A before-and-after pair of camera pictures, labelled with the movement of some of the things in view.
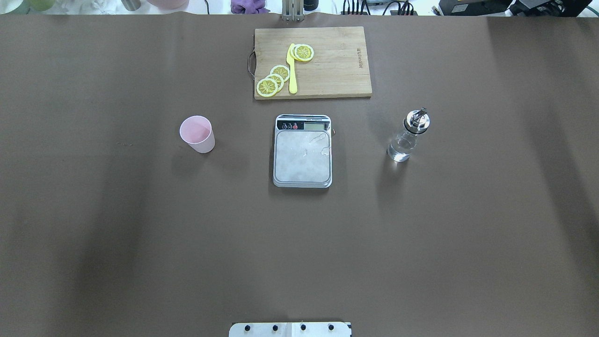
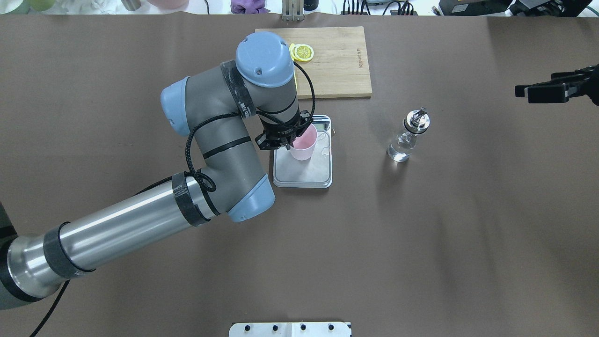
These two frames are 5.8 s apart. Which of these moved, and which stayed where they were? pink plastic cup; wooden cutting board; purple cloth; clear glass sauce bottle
Moved: pink plastic cup
Stayed: wooden cutting board; purple cloth; clear glass sauce bottle
